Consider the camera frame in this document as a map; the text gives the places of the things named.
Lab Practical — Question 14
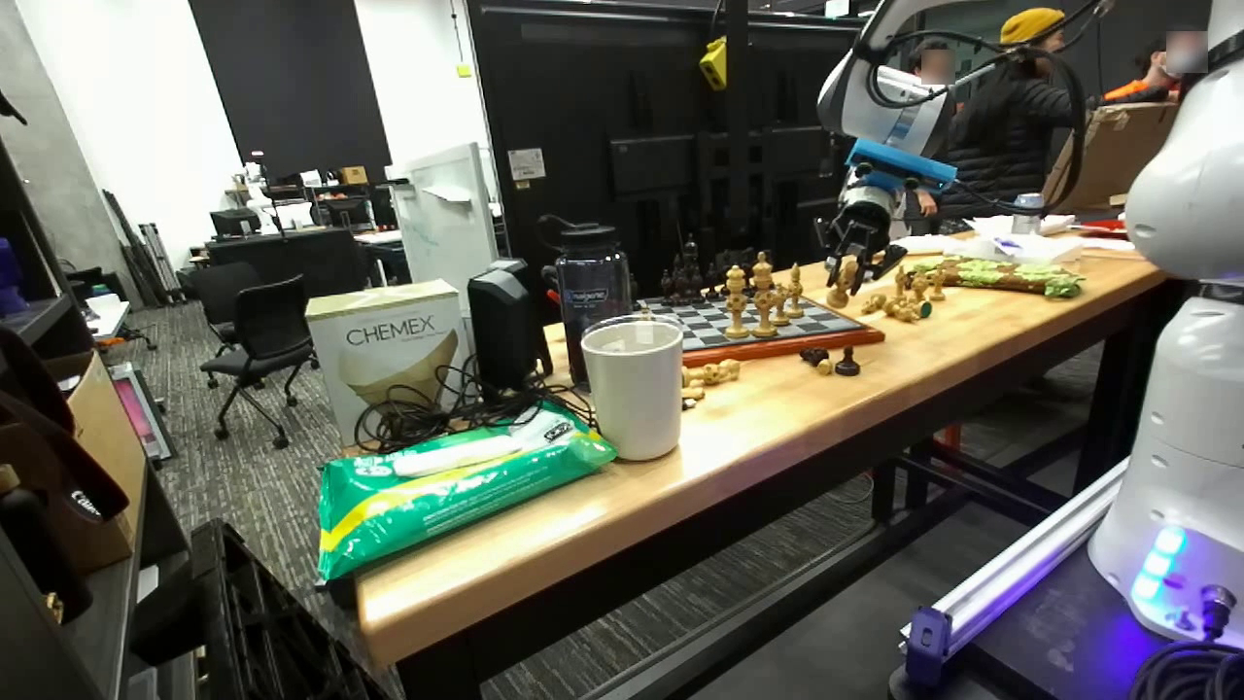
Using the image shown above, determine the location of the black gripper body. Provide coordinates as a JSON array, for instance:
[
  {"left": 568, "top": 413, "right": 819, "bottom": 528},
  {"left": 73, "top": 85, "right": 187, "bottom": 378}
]
[{"left": 829, "top": 181, "right": 905, "bottom": 260}]

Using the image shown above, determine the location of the white board panel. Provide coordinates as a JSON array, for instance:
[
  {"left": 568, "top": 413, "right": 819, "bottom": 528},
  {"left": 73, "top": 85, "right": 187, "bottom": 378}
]
[{"left": 394, "top": 141, "right": 504, "bottom": 311}]

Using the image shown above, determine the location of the green and brown leafy mat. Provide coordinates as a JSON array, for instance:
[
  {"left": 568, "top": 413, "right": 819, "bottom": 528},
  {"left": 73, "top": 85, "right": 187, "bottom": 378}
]
[
  {"left": 1026, "top": 260, "right": 1089, "bottom": 304},
  {"left": 953, "top": 254, "right": 1041, "bottom": 300}
]

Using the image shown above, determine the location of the white paper sheet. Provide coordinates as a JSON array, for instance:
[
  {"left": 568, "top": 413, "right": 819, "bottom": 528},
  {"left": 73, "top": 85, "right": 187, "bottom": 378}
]
[{"left": 969, "top": 208, "right": 1100, "bottom": 268}]

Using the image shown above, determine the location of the clear plastic cup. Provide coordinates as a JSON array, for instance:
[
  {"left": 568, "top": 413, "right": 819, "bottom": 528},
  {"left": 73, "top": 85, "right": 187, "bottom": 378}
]
[{"left": 1011, "top": 190, "right": 1048, "bottom": 242}]

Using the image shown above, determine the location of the person in black shirt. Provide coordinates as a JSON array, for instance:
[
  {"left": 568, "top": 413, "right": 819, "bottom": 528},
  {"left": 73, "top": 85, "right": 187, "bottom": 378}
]
[{"left": 905, "top": 33, "right": 962, "bottom": 85}]

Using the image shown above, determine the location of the person with yellow beanie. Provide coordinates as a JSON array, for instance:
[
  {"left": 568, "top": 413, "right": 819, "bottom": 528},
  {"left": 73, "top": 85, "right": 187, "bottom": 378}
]
[{"left": 950, "top": 5, "right": 1089, "bottom": 225}]

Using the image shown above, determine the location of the yellow triangular flag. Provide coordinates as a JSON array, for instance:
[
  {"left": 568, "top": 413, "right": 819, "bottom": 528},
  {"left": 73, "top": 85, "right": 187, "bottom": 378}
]
[{"left": 696, "top": 31, "right": 734, "bottom": 94}]

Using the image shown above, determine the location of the red plate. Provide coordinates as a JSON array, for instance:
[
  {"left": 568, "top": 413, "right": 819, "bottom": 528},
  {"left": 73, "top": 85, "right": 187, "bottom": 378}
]
[{"left": 1073, "top": 208, "right": 1134, "bottom": 242}]

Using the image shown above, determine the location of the white plastic cup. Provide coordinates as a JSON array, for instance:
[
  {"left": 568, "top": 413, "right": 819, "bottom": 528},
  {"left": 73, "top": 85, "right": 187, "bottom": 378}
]
[{"left": 581, "top": 313, "right": 687, "bottom": 466}]

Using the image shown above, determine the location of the dark glass jar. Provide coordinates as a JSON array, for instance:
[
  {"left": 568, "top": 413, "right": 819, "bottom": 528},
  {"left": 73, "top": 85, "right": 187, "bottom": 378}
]
[{"left": 550, "top": 219, "right": 636, "bottom": 388}]

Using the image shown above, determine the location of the black partition panel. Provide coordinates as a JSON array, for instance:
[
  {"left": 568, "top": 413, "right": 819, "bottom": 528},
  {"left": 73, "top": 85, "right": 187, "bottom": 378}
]
[{"left": 471, "top": 0, "right": 858, "bottom": 290}]

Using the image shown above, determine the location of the brown cardboard box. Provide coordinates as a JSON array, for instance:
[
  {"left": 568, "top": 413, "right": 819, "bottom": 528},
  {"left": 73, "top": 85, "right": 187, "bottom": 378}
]
[{"left": 1041, "top": 97, "right": 1181, "bottom": 219}]

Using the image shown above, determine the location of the person with face mask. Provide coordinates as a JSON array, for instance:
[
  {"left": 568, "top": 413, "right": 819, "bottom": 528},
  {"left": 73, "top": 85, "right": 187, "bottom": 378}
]
[{"left": 1100, "top": 28, "right": 1208, "bottom": 107}]

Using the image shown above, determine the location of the black coffee grinder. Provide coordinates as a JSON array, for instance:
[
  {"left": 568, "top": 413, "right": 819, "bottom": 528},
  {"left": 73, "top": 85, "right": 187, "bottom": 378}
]
[{"left": 468, "top": 255, "right": 543, "bottom": 413}]

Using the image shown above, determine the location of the green wipes bag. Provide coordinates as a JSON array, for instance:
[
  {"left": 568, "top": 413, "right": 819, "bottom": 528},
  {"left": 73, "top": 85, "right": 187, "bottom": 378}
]
[{"left": 310, "top": 401, "right": 617, "bottom": 587}]

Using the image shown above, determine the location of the white Chemex box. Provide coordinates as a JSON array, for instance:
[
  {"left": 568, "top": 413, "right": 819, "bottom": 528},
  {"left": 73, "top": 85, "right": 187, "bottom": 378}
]
[{"left": 303, "top": 281, "right": 473, "bottom": 442}]

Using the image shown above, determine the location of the dark office desk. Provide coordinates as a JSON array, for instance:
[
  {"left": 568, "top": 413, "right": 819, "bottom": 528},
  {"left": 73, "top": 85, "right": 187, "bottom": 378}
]
[{"left": 205, "top": 225, "right": 410, "bottom": 294}]

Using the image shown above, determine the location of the black office chair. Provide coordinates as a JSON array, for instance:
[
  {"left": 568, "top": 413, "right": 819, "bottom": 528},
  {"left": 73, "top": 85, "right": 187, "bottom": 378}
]
[{"left": 200, "top": 268, "right": 324, "bottom": 449}]

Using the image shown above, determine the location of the black plastic crate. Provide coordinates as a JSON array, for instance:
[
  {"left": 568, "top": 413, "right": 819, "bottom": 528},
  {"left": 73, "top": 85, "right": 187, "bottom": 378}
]
[{"left": 127, "top": 518, "right": 394, "bottom": 700}]

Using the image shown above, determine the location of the pink and white flat box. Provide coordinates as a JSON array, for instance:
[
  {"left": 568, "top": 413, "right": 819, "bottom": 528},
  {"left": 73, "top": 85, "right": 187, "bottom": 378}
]
[{"left": 109, "top": 356, "right": 178, "bottom": 466}]

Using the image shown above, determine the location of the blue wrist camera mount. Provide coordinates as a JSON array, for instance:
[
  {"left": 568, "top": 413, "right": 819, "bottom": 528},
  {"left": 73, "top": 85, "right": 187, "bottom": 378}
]
[{"left": 842, "top": 132, "right": 963, "bottom": 199}]

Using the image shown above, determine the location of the chess board with brown frame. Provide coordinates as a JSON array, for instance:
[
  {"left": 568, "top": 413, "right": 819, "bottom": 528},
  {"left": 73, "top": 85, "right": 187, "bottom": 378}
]
[{"left": 605, "top": 290, "right": 892, "bottom": 369}]

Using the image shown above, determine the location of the aluminium rail with blue bracket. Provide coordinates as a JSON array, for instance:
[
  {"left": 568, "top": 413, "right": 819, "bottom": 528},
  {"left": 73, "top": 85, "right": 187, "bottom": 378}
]
[{"left": 903, "top": 460, "right": 1133, "bottom": 690}]

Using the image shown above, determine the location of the black coiled power cable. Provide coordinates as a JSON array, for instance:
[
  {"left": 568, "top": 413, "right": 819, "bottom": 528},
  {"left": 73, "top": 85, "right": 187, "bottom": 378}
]
[{"left": 350, "top": 362, "right": 522, "bottom": 456}]

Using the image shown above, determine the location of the black cable coil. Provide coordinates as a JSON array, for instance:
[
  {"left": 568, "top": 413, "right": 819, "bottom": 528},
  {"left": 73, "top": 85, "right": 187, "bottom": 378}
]
[{"left": 1133, "top": 639, "right": 1244, "bottom": 700}]

